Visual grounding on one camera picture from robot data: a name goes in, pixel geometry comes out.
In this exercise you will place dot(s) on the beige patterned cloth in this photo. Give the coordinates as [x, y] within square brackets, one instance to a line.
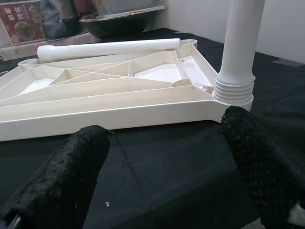
[23, 50]

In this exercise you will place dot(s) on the red printed food box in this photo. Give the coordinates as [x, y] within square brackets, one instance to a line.
[21, 23]

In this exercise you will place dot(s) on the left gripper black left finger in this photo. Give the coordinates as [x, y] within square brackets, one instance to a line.
[66, 179]

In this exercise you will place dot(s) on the clear plastic storage container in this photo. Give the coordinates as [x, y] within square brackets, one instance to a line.
[131, 8]

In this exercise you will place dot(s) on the white plastic children table top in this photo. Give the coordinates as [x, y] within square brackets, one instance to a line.
[119, 95]

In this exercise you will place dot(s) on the black cloth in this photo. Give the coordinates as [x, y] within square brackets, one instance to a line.
[166, 167]

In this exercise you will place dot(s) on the white plastic table leg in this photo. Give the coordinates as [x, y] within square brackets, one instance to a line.
[107, 48]
[238, 47]

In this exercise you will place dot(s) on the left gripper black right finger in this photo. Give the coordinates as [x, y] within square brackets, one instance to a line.
[267, 167]

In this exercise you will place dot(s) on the black plastic bag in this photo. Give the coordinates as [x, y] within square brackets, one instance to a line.
[62, 21]

